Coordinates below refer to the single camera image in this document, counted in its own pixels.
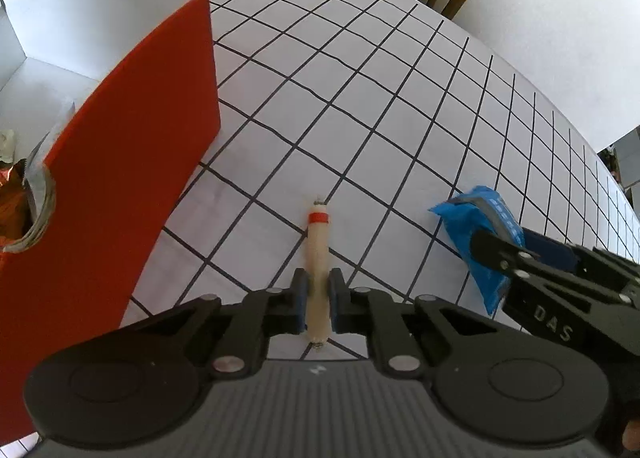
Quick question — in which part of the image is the pale sausage stick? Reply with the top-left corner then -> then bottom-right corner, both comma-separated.
304,197 -> 334,350

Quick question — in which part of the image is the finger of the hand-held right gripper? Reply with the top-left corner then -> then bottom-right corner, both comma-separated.
522,229 -> 640,289
469,230 -> 634,311

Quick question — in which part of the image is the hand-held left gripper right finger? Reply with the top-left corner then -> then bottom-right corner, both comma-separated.
328,269 -> 521,380

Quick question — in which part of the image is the white grid tablecloth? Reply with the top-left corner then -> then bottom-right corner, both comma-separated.
20,0 -> 640,364

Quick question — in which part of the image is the grey cabinet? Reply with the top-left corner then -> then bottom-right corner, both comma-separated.
612,128 -> 640,175

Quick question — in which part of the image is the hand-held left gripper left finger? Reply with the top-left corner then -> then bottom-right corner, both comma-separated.
119,269 -> 309,380

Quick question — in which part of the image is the blue snack packet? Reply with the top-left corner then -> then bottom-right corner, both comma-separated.
428,185 -> 527,315

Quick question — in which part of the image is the red cardboard box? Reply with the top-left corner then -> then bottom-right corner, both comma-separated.
0,0 -> 222,441

